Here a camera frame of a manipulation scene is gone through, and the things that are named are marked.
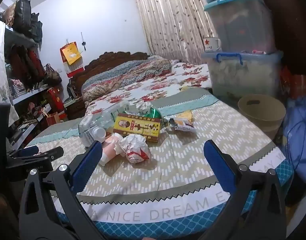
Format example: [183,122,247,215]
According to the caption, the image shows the beige wastebasket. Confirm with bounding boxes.
[237,94,286,140]

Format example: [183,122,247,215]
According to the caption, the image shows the crumpled white red wrapper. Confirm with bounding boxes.
[119,134,150,164]

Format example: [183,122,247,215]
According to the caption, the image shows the patterned handbag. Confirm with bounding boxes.
[44,64,62,85]

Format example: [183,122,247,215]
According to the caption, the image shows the white enamel mug red star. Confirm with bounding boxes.
[202,37,222,52]

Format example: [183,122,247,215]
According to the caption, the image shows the yellow red spice box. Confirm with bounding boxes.
[113,113,161,143]

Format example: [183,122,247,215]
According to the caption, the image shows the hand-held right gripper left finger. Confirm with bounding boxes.
[18,141,104,240]

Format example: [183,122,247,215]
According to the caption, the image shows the large clear bin teal lid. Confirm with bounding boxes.
[204,0,276,52]

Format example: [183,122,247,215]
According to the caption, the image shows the dark wooden nightstand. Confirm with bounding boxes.
[64,97,87,120]

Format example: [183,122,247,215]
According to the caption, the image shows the blue cloth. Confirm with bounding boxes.
[283,97,306,183]

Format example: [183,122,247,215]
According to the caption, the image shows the beige leaf-print curtain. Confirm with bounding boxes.
[130,0,218,63]

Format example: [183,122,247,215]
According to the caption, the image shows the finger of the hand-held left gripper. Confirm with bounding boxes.
[16,146,39,157]
[11,147,64,167]

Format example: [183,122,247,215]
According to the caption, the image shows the red gift bag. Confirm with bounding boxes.
[46,87,64,113]

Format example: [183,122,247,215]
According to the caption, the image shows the carved wooden headboard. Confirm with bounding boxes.
[69,51,151,98]

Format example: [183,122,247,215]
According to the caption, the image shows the red yellow wall calendar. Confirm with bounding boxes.
[60,42,84,78]

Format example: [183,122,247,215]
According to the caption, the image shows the white yellow snack packet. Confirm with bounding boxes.
[168,110,196,133]

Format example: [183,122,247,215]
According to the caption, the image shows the white round container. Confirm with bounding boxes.
[92,127,106,142]

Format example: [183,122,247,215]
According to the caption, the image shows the grey storage shelf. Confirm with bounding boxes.
[0,12,66,150]

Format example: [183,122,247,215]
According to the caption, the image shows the dark red hanging bags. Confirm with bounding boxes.
[9,45,46,88]

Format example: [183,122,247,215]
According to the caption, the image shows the clear storage bin blue handle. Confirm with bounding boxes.
[202,51,283,100]

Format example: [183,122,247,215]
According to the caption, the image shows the folded floral quilt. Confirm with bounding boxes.
[81,55,173,102]

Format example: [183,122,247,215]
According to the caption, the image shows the black bags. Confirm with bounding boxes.
[11,0,43,43]

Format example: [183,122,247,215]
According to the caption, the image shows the clear plastic bottle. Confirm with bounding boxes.
[78,100,131,137]

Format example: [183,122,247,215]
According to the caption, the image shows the pink paper cup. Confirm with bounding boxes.
[99,133,123,166]

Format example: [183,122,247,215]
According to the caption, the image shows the brown paper bag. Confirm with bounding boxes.
[46,112,61,127]

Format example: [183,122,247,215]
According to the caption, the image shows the floral bedsheet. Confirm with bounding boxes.
[85,61,211,110]

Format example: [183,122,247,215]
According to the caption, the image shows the dark wooden post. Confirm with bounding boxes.
[258,0,306,75]

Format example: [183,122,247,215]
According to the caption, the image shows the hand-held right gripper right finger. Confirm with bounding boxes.
[204,140,286,240]

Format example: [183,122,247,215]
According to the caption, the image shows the white printed cloth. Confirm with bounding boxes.
[0,17,19,128]

